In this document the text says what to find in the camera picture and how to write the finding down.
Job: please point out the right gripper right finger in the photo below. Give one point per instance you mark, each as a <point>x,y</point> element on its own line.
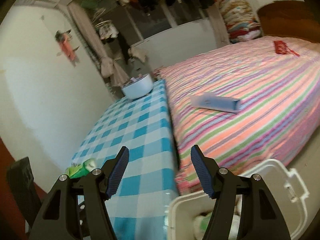
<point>260,218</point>

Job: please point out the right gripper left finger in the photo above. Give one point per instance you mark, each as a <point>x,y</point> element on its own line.
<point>75,208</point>

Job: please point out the green tissue pack bag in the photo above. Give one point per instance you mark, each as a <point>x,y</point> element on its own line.
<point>82,169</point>

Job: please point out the white paper bag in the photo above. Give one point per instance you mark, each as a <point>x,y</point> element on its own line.
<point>200,224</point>

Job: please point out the white plastic trash bin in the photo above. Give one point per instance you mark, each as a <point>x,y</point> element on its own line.
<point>286,186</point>

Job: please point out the red wooden door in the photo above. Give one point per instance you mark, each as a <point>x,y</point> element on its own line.
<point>12,221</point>

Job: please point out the blue checkered tablecloth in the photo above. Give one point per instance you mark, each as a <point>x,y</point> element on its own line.
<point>139,209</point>

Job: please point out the striped pink bed sheet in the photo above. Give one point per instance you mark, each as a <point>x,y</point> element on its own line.
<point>279,105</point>

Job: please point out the white blue long box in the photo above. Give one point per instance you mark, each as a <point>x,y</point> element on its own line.
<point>216,103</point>

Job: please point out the beige tied curtain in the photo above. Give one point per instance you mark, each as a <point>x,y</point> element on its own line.
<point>108,66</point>

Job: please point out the white round bowl container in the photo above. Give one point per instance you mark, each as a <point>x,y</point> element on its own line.
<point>138,87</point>

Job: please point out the round sock drying hanger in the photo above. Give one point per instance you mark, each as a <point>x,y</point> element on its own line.
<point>106,30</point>

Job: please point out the red pouch with tassel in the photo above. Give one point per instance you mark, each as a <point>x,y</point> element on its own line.
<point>282,48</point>

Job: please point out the right beige curtain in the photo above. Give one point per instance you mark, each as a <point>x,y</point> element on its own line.
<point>218,25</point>

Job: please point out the stack of folded quilts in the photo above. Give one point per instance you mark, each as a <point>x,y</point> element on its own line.
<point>240,21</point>

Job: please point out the dark wooden headboard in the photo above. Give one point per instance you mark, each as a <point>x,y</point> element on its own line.
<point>289,19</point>

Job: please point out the pink cloth on wall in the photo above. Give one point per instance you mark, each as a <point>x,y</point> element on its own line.
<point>64,40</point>

